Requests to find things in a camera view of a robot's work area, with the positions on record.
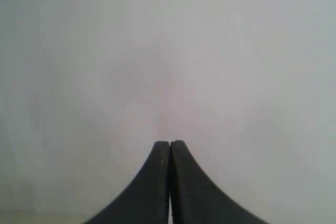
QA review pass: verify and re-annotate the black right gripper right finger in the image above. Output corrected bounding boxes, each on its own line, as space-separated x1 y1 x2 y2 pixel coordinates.
170 140 265 223

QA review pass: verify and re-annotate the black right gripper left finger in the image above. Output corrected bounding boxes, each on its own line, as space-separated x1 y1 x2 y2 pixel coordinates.
86 141 170 224

